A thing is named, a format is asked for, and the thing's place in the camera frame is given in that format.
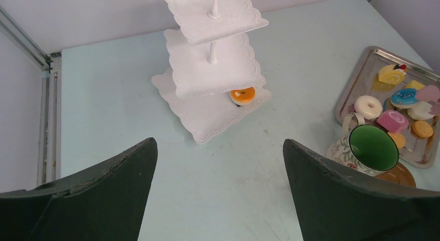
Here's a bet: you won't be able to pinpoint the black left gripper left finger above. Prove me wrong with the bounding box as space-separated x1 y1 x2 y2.
1 138 158 240

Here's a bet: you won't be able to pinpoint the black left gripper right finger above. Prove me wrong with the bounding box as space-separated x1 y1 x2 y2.
283 139 439 240

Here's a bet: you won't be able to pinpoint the orange glazed donut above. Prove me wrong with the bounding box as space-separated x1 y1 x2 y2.
229 87 256 106

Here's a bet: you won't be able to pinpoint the pink-tipped metal tongs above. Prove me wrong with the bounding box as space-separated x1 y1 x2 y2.
416 85 439 116

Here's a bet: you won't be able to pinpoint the large floral green-inside mug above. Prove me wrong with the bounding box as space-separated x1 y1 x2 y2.
325 113 400 176

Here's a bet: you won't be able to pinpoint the large wooden coaster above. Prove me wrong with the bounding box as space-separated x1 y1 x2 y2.
376 162 416 188

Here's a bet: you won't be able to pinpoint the round biscuit front left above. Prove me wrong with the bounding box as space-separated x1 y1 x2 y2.
387 132 406 149

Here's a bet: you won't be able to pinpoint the round biscuit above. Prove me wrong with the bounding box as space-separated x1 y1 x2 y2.
387 132 406 149
411 120 434 138

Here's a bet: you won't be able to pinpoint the white glazed donut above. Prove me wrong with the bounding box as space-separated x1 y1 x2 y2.
354 95 383 120

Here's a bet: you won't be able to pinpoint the round biscuit front middle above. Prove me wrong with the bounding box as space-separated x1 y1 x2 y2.
411 120 434 138

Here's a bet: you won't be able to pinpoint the stainless steel tray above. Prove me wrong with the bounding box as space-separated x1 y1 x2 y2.
334 46 439 169

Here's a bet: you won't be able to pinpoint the white round cream cake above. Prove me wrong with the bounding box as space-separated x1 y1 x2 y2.
407 101 434 121

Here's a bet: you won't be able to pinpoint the blue sprinkled donut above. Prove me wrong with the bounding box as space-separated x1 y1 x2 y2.
390 88 419 109

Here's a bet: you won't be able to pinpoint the yellow swirl roll cake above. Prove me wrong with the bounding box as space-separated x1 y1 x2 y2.
378 64 407 85

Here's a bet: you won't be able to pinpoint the yellow layered cake slice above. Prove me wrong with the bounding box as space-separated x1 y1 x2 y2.
404 80 425 90

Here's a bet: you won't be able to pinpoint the white three-tier dessert stand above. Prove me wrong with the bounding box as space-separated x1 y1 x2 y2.
152 0 271 144

